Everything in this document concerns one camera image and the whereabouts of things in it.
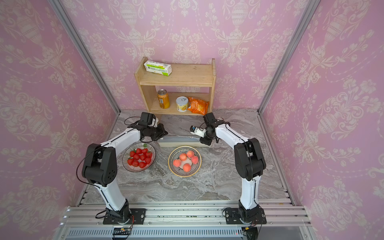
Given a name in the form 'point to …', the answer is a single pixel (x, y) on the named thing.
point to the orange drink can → (164, 99)
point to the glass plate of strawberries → (138, 157)
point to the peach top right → (190, 153)
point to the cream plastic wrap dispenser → (181, 141)
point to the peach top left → (183, 157)
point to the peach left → (177, 162)
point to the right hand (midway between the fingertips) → (205, 137)
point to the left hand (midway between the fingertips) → (169, 132)
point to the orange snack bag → (198, 106)
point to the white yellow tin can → (182, 103)
